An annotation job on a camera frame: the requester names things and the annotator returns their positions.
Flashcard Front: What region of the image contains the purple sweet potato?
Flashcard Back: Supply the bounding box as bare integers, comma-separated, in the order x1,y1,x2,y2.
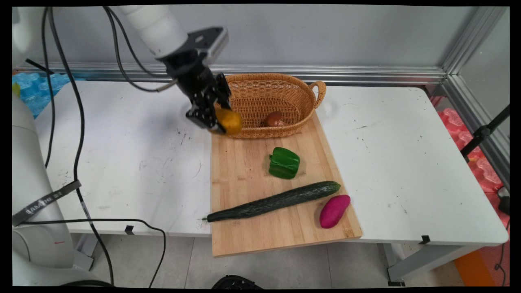
319,195,351,229

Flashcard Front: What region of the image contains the long black looping cable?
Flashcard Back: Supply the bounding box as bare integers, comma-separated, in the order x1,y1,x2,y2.
18,218,166,289

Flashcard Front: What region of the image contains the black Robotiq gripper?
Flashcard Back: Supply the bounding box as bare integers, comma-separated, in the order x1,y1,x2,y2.
164,55,234,134

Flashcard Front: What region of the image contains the wooden cutting board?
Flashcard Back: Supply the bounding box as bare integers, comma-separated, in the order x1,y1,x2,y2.
210,110,363,258

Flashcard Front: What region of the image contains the aluminium corner frame post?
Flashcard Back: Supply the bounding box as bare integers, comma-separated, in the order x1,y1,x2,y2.
442,7,508,77

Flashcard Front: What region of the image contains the black round object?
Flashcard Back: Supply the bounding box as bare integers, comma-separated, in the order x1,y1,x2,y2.
212,275,264,289

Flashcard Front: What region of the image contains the black power adapter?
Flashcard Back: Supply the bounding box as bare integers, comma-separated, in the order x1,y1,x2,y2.
498,186,510,216

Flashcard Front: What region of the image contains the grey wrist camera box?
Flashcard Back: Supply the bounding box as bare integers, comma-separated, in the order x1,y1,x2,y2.
157,26,229,66

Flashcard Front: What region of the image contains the grey printed velcro strap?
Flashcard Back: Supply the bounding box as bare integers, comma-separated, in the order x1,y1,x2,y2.
12,179,82,227

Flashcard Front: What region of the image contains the green bell pepper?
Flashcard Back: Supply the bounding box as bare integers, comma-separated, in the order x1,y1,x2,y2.
268,147,301,180

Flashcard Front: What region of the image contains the grey table leg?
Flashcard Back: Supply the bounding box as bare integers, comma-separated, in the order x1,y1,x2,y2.
383,242,485,286

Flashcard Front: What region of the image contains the brown mushroom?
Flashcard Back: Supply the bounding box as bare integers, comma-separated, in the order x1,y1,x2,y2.
265,111,287,127

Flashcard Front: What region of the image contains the white table leg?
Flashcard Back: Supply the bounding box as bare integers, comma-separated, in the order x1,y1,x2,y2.
72,233,99,271

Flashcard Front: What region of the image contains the grey-sleeved gripper cable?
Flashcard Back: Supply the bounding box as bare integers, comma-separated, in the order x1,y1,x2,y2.
102,6,180,93

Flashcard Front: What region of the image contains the blue foam mat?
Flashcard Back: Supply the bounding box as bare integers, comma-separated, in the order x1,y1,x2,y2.
12,72,88,119

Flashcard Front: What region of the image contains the black tripod stand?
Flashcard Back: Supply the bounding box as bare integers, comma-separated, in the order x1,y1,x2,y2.
460,105,510,163

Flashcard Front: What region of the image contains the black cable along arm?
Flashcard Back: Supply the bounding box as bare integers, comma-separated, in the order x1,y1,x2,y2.
47,7,115,285

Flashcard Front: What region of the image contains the aluminium side frame rail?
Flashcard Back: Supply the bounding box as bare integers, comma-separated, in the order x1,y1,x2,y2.
442,74,510,190

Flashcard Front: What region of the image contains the black camera cable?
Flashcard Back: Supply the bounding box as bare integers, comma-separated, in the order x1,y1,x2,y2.
107,6,168,79

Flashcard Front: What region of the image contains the aluminium back frame rail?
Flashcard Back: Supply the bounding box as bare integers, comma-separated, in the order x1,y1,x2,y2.
16,61,446,85

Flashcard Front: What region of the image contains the woven wicker basket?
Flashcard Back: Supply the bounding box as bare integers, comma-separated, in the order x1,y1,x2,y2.
214,73,327,139

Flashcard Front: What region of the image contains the thin black floor cable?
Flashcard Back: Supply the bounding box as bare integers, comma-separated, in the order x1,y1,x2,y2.
494,220,510,286

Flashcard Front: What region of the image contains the yellow-brown potato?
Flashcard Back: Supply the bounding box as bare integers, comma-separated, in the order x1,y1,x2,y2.
215,108,243,135

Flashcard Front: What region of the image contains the dark green cucumber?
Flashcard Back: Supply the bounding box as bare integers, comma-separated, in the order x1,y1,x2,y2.
202,181,341,223

